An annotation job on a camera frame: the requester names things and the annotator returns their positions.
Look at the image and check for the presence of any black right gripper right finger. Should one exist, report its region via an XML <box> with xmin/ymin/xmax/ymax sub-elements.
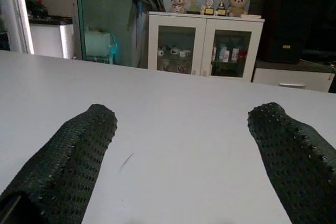
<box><xmin>247</xmin><ymin>102</ymin><xmax>336</xmax><ymax>224</ymax></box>

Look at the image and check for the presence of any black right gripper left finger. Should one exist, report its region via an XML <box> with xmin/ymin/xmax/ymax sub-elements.
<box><xmin>0</xmin><ymin>104</ymin><xmax>118</xmax><ymax>224</ymax></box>

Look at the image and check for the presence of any white low drawer cabinet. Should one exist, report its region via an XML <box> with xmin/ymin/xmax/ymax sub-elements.
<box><xmin>251</xmin><ymin>60</ymin><xmax>336</xmax><ymax>93</ymax></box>

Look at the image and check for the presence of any turquoise fan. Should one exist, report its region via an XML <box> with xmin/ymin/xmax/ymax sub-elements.
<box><xmin>83</xmin><ymin>27</ymin><xmax>119</xmax><ymax>65</ymax></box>

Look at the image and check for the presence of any white kitchen counter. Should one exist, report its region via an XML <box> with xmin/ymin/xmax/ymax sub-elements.
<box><xmin>28</xmin><ymin>16</ymin><xmax>75</xmax><ymax>59</ymax></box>

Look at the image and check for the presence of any white tall can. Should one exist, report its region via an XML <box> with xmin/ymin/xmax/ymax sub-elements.
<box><xmin>219</xmin><ymin>47</ymin><xmax>230</xmax><ymax>62</ymax></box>

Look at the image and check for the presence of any black tall speaker cabinet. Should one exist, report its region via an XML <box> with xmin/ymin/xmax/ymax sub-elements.
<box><xmin>256</xmin><ymin>0</ymin><xmax>336</xmax><ymax>65</ymax></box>

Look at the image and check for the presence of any green glass sliding door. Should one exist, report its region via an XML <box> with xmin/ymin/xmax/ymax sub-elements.
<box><xmin>74</xmin><ymin>0</ymin><xmax>149</xmax><ymax>68</ymax></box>

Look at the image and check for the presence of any white flat book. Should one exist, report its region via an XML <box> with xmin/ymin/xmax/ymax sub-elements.
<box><xmin>240</xmin><ymin>13</ymin><xmax>263</xmax><ymax>20</ymax></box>

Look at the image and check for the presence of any black bag on counter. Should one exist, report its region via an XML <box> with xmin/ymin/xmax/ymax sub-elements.
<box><xmin>25</xmin><ymin>0</ymin><xmax>49</xmax><ymax>18</ymax></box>

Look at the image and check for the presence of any white glass door cabinet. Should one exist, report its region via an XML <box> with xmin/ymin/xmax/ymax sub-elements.
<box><xmin>148</xmin><ymin>11</ymin><xmax>265</xmax><ymax>79</ymax></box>

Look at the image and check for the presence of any tall gold cup trophy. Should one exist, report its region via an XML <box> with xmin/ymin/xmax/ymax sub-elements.
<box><xmin>216</xmin><ymin>0</ymin><xmax>228</xmax><ymax>16</ymax></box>

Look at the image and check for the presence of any small round gold trophy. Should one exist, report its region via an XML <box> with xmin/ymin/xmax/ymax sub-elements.
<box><xmin>204</xmin><ymin>0</ymin><xmax>215</xmax><ymax>16</ymax></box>

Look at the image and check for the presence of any bear plush toy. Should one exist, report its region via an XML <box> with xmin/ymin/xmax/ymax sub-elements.
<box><xmin>169</xmin><ymin>0</ymin><xmax>190</xmax><ymax>14</ymax></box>

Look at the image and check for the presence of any yellow green trophy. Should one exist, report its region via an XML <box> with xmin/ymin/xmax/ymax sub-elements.
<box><xmin>186</xmin><ymin>0</ymin><xmax>203</xmax><ymax>15</ymax></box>

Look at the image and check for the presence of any silver drawer handle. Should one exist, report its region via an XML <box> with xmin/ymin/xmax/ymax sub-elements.
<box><xmin>279</xmin><ymin>83</ymin><xmax>306</xmax><ymax>89</ymax></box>

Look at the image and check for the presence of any white door frame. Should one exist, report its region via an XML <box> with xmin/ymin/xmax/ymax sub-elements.
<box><xmin>0</xmin><ymin>0</ymin><xmax>35</xmax><ymax>55</ymax></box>

